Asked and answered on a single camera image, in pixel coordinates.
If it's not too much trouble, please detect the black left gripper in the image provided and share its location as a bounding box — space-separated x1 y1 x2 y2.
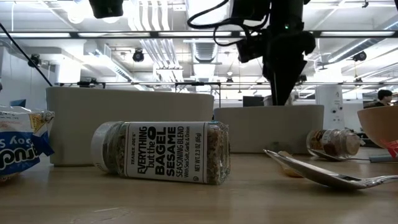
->
88 0 124 19

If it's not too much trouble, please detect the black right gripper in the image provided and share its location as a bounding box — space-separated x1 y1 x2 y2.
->
229 0 317 106

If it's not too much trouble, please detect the small glass spice jar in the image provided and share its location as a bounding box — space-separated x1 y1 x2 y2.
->
306 128 365 159

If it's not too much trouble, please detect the orange-handled silver spoon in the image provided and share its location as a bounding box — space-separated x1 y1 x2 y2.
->
267 141 303 179

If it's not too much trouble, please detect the grey plastic bin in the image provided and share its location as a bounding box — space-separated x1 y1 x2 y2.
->
45 86 215 166
213 104 325 154

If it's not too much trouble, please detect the red yellow ramen packet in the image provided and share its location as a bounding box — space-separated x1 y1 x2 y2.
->
379 138 398 159

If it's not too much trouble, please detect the black monitor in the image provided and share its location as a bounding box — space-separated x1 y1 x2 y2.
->
242 95 264 108

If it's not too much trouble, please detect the white pillar box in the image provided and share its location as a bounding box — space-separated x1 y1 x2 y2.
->
315 84 345 131

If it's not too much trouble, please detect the person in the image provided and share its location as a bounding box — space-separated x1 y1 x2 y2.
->
363 89 394 109

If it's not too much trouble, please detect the all-metal silver spoon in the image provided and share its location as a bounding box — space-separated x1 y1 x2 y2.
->
263 149 398 190

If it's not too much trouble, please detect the peach plastic bowl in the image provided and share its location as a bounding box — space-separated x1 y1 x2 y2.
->
356 105 398 149

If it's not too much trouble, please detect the bagel seasoning glass jar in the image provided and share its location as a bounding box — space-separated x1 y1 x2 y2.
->
90 120 231 185

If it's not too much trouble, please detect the blue white ramen packet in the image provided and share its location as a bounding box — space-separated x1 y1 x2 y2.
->
0 105 55 180

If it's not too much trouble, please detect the silver ceiling duct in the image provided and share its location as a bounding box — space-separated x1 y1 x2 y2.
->
326 37 382 63

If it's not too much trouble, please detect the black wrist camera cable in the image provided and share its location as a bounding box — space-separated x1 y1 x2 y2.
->
186 0 268 47

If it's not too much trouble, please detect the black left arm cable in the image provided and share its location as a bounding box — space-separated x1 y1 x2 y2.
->
0 22 53 87

